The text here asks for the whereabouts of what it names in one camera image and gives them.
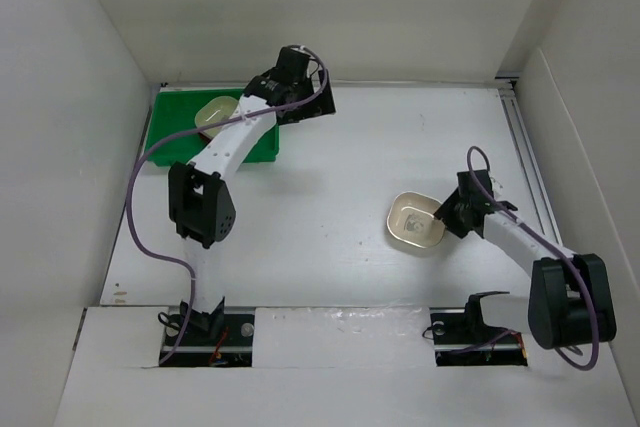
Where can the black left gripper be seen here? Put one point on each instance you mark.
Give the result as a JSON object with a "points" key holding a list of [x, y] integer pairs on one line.
{"points": [[320, 105]]}

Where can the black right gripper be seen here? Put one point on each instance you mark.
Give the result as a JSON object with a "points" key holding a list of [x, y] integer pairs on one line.
{"points": [[456, 227]]}

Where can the cream square panda dish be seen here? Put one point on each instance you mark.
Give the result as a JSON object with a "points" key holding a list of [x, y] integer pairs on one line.
{"points": [[411, 220]]}

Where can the green square panda dish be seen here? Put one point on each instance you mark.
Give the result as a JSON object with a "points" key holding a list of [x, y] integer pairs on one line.
{"points": [[216, 110]]}

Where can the red round plate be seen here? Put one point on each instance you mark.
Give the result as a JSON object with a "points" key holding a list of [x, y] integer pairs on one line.
{"points": [[206, 136]]}

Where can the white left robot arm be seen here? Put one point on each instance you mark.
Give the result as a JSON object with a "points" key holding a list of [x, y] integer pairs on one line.
{"points": [[200, 204]]}

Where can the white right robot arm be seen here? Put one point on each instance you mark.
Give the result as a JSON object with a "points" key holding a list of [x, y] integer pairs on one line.
{"points": [[569, 301]]}

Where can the green plastic bin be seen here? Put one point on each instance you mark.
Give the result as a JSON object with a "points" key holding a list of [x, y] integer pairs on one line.
{"points": [[175, 111]]}

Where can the aluminium side rail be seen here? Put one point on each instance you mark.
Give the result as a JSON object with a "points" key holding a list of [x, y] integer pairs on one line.
{"points": [[507, 94]]}

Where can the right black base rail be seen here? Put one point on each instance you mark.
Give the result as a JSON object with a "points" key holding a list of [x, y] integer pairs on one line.
{"points": [[459, 343]]}

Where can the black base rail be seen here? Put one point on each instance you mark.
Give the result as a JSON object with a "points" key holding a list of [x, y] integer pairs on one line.
{"points": [[459, 343], [232, 348]]}

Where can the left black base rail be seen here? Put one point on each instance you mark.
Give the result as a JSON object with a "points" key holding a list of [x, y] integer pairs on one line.
{"points": [[232, 348]]}

